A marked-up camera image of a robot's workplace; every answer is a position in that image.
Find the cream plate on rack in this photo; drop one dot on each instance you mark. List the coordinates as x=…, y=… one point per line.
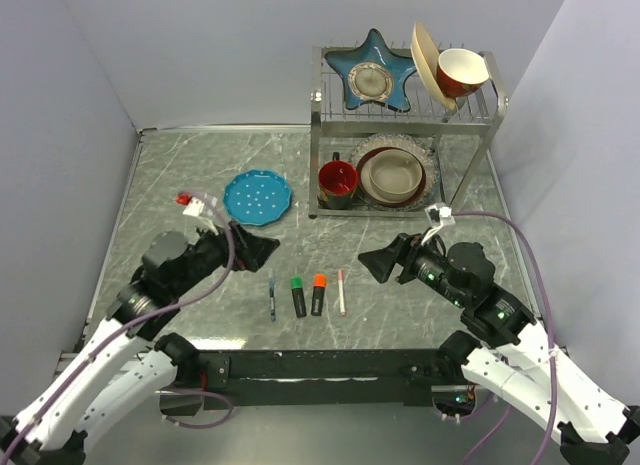
x=425, y=55

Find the white pink-tipped marker pen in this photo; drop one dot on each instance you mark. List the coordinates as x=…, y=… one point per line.
x=341, y=294

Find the red and white bowl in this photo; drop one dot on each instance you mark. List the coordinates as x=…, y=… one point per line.
x=460, y=72

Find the beige bowl on lower shelf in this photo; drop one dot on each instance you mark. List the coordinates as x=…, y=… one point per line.
x=391, y=177

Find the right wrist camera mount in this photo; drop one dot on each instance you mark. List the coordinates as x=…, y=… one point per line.
x=439, y=216

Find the green highlighter cap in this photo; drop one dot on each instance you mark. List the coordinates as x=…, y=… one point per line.
x=296, y=282

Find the blue pen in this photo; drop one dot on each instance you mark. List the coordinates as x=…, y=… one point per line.
x=272, y=301

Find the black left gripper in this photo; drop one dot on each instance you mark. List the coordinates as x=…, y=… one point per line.
x=250, y=251

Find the black green-tipped highlighter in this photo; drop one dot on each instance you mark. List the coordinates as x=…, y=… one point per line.
x=299, y=302

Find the stainless steel dish rack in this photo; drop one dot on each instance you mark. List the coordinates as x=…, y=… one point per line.
x=336, y=129

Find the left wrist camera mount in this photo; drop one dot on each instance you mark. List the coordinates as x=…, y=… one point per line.
x=202, y=210

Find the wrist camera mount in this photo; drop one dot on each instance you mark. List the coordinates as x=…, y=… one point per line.
x=439, y=216
x=202, y=210

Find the clear blue pen cap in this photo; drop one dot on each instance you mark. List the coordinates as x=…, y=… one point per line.
x=271, y=284

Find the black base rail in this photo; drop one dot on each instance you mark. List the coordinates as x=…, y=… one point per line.
x=411, y=377

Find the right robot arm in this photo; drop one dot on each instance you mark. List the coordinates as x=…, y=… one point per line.
x=507, y=350

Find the dark floral red mug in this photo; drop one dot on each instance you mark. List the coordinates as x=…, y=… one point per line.
x=338, y=181

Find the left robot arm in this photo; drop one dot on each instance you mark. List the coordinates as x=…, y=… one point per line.
x=127, y=359

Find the blue star-shaped dish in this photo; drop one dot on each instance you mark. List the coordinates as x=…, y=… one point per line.
x=373, y=74

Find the dark red plate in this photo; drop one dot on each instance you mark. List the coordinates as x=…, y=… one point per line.
x=417, y=195

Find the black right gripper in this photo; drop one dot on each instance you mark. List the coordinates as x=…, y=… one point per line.
x=403, y=251

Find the black orange-tipped highlighter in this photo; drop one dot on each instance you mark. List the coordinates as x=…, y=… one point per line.
x=318, y=296

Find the orange highlighter cap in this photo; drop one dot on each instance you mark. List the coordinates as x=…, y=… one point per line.
x=320, y=281

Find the blue polka dot plate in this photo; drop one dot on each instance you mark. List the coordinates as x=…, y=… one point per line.
x=257, y=197

